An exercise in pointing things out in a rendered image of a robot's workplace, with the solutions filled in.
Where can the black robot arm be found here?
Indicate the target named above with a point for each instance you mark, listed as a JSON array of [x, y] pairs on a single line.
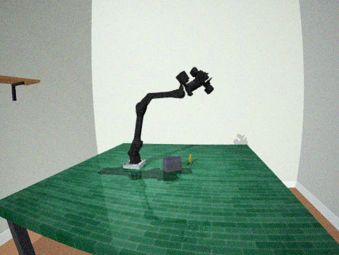
[[141, 107]]

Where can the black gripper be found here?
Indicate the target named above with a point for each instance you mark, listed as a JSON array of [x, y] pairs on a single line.
[[208, 88]]

